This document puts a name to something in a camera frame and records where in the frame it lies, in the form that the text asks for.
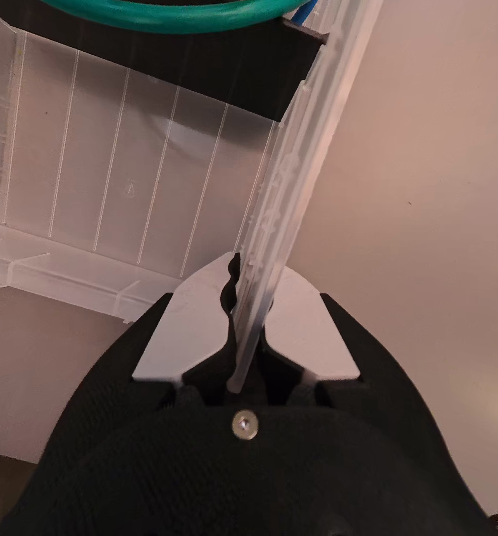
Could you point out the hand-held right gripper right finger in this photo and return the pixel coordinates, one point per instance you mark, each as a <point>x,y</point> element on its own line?
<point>307,326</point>

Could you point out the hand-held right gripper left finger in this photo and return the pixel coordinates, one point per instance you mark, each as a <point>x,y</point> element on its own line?
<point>190,331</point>

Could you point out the clear plastic bin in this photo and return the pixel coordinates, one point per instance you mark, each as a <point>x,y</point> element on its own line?
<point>106,167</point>

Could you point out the black ethernet switch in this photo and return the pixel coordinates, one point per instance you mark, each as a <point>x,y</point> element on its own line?
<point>232,71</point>

